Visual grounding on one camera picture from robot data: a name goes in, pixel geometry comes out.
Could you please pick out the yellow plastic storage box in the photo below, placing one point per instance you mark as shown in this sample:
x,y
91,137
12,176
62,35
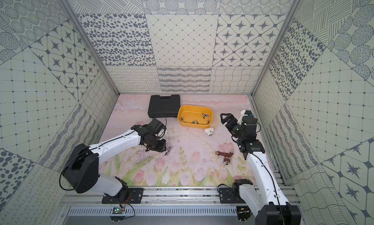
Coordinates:
x,y
191,113

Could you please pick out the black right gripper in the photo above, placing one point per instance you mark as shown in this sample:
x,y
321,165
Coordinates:
x,y
230,116

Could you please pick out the white pipe tee fitting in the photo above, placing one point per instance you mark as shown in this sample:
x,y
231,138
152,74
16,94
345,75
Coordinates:
x,y
209,131

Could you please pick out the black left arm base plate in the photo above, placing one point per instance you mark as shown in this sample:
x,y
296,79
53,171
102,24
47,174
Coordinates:
x,y
125,195

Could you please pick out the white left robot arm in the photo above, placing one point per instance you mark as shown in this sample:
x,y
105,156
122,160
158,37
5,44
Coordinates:
x,y
82,168

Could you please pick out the red brown pipe fitting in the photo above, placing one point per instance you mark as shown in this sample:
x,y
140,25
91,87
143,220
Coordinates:
x,y
226,156

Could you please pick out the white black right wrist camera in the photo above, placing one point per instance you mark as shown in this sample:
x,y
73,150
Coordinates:
x,y
244,113

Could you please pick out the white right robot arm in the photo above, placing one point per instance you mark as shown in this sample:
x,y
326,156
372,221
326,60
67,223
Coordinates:
x,y
266,201

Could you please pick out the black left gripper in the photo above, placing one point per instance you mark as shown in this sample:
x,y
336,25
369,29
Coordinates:
x,y
158,146

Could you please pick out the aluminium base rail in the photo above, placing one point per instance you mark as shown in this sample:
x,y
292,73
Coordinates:
x,y
153,196

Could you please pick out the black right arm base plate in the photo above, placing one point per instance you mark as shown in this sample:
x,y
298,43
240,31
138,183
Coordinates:
x,y
230,195

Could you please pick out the black plastic tool case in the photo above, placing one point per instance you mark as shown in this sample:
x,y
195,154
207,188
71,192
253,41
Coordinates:
x,y
164,106

